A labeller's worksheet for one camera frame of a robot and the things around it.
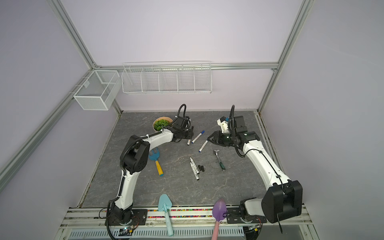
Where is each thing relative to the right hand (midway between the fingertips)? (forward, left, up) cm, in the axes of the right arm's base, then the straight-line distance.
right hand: (211, 140), depth 79 cm
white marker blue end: (+20, +5, -20) cm, 29 cm away
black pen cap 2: (-6, +7, -20) cm, 22 cm away
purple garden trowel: (-30, -4, -20) cm, 36 cm away
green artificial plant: (+17, +33, -7) cm, 38 cm away
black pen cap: (-8, +5, -19) cm, 21 cm away
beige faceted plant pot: (+24, +30, -8) cm, 39 cm away
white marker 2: (-8, +10, -19) cm, 23 cm away
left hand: (+15, +11, -15) cm, 24 cm away
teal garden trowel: (-27, +24, -17) cm, 40 cm away
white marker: (+10, +14, -17) cm, 24 cm away
